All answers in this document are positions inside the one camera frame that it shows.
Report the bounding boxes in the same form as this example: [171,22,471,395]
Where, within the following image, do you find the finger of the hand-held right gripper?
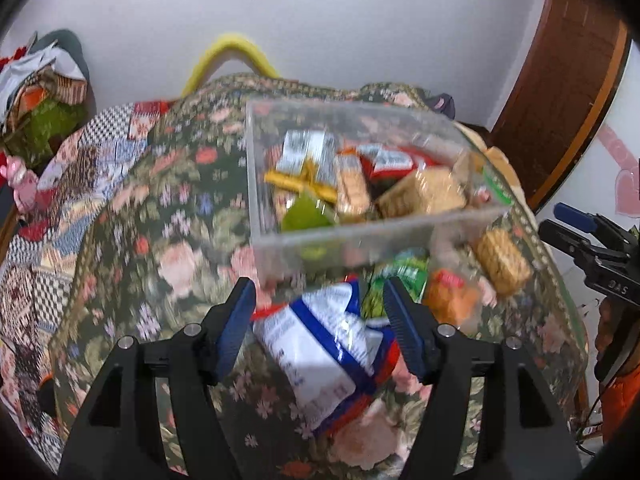
[552,202,606,234]
[537,219,592,261]

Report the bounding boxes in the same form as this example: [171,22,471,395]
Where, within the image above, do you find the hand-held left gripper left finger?
[57,277,258,480]

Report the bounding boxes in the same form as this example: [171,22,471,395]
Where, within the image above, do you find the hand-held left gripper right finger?
[382,276,583,480]

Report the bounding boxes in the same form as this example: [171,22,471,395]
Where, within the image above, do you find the thin green snack packet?
[480,170,515,206]

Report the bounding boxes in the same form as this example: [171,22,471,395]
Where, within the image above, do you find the blue white snack bag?
[252,280,401,436]

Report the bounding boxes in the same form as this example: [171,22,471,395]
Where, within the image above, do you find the clear packet with red label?
[465,180,493,208]

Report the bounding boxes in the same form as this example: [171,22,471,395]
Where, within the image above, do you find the clear plastic storage box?
[245,99,516,281]

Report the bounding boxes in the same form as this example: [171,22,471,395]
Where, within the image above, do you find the green jelly cup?
[280,192,337,233]

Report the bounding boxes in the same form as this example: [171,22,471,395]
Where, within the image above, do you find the gold-wrapped biscuit packet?
[376,167,467,220]

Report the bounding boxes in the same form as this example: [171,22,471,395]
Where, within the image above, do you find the clear biscuit packet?
[334,152,373,223]

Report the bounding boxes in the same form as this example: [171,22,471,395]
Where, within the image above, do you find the red snack packet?
[350,142,441,181]

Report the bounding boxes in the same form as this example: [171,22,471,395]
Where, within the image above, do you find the clear bag of orange snacks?
[422,267,498,336]

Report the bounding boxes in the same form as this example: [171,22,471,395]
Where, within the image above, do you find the green pea snack packet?
[360,257,431,318]

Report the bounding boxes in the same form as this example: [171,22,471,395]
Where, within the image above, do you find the pink heart stickers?
[597,125,640,218]

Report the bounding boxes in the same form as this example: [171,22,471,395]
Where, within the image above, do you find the tan cloth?
[460,125,526,201]

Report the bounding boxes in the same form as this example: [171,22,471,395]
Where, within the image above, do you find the dark floral blanket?
[50,74,588,480]

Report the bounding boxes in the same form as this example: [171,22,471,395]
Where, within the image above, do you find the brown wooden door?
[487,0,628,211]

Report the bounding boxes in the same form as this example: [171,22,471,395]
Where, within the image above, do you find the dark grey bag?
[425,91,457,121]

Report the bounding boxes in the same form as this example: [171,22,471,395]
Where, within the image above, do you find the patchwork quilt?
[0,100,176,461]

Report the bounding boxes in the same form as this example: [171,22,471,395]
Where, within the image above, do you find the pink toy figure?
[0,155,41,213]

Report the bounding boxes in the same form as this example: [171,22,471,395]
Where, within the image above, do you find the yellow foam tube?
[181,34,278,98]

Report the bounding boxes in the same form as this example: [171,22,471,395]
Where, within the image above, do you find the pile of clothes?
[0,35,91,171]

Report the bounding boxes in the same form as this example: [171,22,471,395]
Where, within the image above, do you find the grey chair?
[30,29,97,111]

